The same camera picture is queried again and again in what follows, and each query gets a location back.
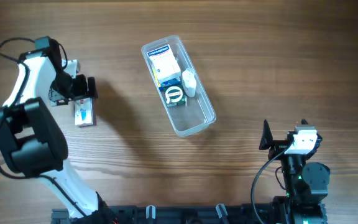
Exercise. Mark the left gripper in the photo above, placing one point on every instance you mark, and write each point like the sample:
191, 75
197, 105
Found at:
81, 88

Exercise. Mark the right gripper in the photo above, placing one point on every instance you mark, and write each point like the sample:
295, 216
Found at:
280, 145

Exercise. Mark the white Panadol box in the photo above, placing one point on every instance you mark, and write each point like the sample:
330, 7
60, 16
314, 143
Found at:
84, 115

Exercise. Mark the blue VapoDrops box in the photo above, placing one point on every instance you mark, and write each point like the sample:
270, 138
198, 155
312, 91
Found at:
168, 83

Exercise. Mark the white Hansaplast box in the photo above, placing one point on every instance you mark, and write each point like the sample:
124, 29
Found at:
164, 63

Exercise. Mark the dark green round-logo box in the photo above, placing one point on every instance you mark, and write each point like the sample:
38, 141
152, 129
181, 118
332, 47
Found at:
174, 96

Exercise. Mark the clear plastic container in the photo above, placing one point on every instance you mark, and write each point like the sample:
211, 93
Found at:
198, 113

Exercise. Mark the small white lotion bottle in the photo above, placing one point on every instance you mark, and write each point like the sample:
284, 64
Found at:
189, 82

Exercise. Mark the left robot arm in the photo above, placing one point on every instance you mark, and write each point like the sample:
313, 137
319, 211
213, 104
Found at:
32, 145

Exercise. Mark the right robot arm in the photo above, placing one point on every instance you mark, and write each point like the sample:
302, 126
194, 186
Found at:
306, 184

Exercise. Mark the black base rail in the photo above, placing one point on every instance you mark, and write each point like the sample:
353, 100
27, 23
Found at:
241, 214

